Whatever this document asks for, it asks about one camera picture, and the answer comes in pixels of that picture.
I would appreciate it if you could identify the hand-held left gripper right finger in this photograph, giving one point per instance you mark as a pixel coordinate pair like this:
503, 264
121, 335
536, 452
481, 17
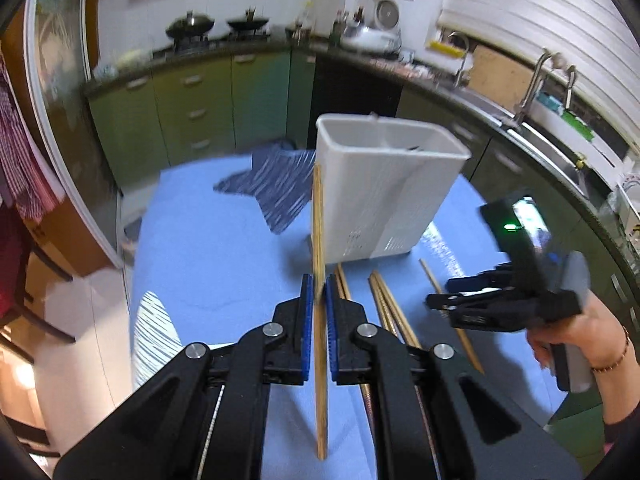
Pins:
332, 335

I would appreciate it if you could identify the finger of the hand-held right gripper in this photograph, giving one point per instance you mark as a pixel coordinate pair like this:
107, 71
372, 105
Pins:
475, 282
480, 312

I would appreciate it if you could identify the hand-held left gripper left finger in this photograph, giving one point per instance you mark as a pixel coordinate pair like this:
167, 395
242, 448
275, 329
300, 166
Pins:
306, 330

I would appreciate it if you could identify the wooden chopstick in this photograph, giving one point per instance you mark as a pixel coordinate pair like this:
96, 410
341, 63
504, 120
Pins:
381, 302
343, 282
473, 356
320, 410
397, 310

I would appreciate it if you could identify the white plastic utensil holder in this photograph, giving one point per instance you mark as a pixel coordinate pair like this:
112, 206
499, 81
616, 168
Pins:
380, 200

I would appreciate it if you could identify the person's right forearm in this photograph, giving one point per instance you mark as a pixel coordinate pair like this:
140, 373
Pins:
617, 395

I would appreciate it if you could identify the person's right hand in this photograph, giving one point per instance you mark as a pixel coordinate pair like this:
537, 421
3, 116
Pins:
602, 340

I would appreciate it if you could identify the dark stone countertop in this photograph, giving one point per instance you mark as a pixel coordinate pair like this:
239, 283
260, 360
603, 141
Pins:
595, 220

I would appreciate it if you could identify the steel kitchen sink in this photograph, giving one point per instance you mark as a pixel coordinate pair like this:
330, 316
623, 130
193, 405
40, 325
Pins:
555, 155

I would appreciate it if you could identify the blue tablecloth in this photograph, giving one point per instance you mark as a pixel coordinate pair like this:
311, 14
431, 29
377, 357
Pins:
210, 270

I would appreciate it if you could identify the blue striped cloth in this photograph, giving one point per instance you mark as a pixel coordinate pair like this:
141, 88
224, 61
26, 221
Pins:
270, 180

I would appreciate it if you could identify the tall steel faucet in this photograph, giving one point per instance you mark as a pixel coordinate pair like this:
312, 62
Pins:
532, 85

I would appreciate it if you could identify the wooden cutting board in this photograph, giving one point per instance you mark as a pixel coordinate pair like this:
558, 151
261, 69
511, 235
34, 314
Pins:
500, 77

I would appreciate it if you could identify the small steel faucet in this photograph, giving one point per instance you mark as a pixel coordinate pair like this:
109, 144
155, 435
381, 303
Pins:
462, 55

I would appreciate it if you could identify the black under-counter appliance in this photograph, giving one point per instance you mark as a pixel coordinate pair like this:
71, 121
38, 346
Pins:
355, 95

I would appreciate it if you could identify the yellow sponge holder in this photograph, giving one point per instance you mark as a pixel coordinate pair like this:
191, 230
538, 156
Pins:
445, 49

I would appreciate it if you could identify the pink counter cloth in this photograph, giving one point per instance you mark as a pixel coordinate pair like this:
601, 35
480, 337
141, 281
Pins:
400, 67

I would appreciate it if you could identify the white window blinds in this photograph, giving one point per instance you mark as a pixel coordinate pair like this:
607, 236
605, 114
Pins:
540, 10

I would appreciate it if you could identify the green base cabinets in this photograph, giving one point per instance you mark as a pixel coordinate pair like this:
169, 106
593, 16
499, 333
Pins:
200, 100

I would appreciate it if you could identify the white rice cooker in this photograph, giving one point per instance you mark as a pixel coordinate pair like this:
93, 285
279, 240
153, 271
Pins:
372, 35

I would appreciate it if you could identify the dark sauce bottles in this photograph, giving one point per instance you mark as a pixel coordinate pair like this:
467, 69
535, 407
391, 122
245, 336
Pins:
345, 27

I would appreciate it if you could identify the dark wooden chair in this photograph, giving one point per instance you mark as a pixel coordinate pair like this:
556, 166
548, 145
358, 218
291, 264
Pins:
20, 280

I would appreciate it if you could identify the gas stove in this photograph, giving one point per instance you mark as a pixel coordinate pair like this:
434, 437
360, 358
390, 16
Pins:
210, 42

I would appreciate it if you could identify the black open wok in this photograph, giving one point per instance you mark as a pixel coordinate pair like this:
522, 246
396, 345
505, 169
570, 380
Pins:
247, 22

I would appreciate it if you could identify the black wok with lid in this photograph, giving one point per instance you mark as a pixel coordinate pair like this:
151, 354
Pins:
190, 25

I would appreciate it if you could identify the red checked apron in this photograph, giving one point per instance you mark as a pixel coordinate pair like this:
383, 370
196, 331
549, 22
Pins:
20, 150

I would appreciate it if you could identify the decorated sliding glass door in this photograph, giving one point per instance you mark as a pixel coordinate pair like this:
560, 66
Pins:
65, 85

